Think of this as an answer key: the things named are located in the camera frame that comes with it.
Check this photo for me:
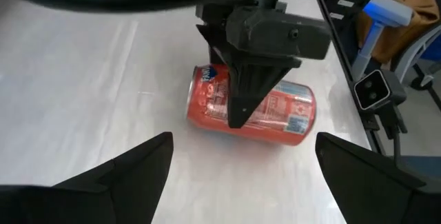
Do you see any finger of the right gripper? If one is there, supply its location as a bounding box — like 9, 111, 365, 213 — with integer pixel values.
212, 45, 303, 130

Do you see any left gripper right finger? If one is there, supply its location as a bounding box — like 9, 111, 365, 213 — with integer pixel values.
315, 132, 427, 224

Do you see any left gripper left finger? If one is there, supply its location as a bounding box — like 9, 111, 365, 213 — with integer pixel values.
79, 131, 174, 224

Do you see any red Fanta can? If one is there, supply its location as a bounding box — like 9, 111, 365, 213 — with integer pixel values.
185, 63, 318, 147

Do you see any black drawer unit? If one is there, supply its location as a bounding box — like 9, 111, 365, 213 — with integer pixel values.
318, 0, 371, 45

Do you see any grey office chair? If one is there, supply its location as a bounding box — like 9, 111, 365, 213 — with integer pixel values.
351, 0, 441, 112

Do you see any brown bag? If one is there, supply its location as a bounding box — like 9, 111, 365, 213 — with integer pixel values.
356, 0, 441, 65

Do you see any black aluminium table frame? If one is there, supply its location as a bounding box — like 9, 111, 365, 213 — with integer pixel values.
309, 0, 387, 156

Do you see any black table-level camera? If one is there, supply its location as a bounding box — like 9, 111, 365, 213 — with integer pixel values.
353, 68, 408, 141

